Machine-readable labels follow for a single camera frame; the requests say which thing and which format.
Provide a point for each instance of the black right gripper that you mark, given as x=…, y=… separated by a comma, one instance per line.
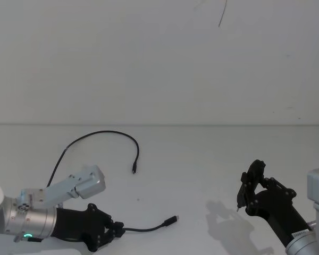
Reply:
x=279, y=212

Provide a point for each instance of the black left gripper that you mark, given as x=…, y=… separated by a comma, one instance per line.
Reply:
x=74, y=224

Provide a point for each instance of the white table cloth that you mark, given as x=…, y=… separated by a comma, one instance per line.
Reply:
x=180, y=164

